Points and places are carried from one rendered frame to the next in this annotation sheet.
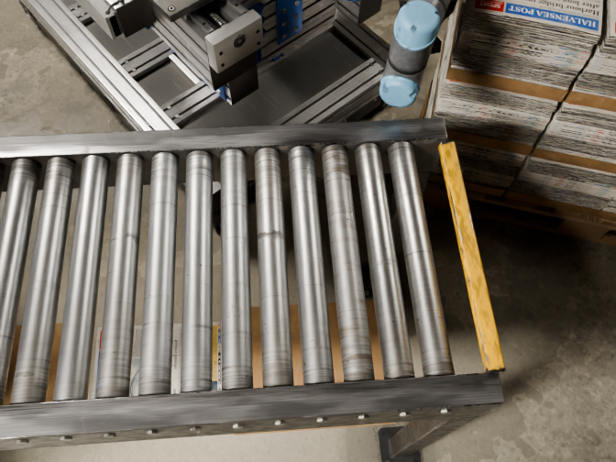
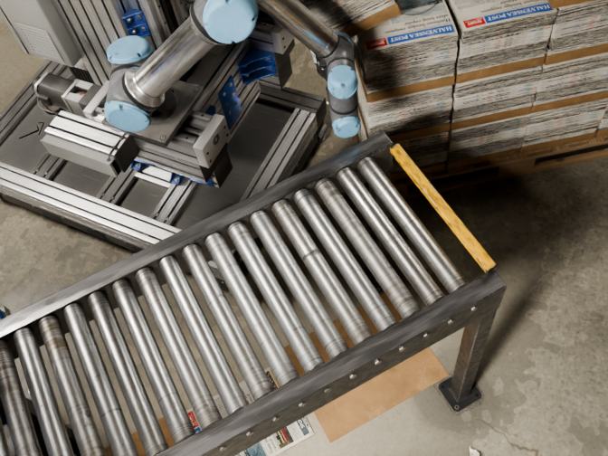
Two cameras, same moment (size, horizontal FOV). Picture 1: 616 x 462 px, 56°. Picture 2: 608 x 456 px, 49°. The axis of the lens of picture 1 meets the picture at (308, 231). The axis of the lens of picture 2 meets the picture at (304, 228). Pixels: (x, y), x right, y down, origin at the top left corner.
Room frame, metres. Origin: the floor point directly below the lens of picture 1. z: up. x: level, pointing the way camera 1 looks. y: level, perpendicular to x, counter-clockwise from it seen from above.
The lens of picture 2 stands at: (-0.36, 0.23, 2.24)
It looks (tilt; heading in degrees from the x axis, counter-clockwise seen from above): 58 degrees down; 349
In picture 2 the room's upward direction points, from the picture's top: 12 degrees counter-clockwise
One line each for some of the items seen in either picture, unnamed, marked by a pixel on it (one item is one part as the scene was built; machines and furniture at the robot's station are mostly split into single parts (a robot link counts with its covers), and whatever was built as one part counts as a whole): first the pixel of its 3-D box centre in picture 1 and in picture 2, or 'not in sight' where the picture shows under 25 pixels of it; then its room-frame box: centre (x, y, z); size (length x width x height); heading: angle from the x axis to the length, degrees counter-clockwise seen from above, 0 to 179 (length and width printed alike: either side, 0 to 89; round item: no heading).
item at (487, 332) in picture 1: (469, 247); (440, 204); (0.44, -0.28, 0.81); 0.43 x 0.03 x 0.02; 7
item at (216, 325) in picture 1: (158, 370); (246, 423); (0.37, 0.41, 0.00); 0.37 x 0.28 x 0.01; 97
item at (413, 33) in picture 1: (416, 31); (342, 84); (0.81, -0.18, 0.94); 0.11 x 0.08 x 0.11; 161
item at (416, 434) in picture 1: (423, 430); (470, 354); (0.20, -0.29, 0.34); 0.06 x 0.06 x 0.68; 7
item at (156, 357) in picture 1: (160, 266); (249, 306); (0.39, 0.25, 0.77); 0.47 x 0.05 x 0.05; 7
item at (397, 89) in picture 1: (402, 75); (345, 115); (0.79, -0.17, 0.84); 0.11 x 0.08 x 0.09; 166
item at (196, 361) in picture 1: (198, 264); (273, 293); (0.39, 0.19, 0.77); 0.47 x 0.05 x 0.05; 7
